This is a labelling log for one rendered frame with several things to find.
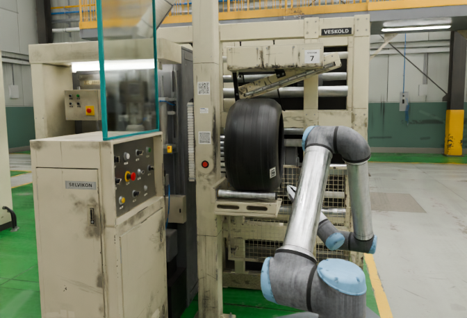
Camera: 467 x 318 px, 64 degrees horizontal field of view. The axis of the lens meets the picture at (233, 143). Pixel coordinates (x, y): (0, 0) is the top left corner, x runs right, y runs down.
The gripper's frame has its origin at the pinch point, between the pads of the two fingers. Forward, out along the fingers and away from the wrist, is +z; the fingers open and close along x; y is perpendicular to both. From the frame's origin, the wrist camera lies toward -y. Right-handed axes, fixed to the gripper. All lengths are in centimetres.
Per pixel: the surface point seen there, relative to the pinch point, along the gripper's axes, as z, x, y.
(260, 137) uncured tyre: 25.9, -0.8, -13.1
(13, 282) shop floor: 115, -166, 149
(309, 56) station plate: 59, 58, -23
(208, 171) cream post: 45, -23, 21
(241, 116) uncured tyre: 42.2, -2.4, -15.5
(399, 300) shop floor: -63, 70, 116
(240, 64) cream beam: 85, 25, -12
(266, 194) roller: 11.2, -4.2, 18.3
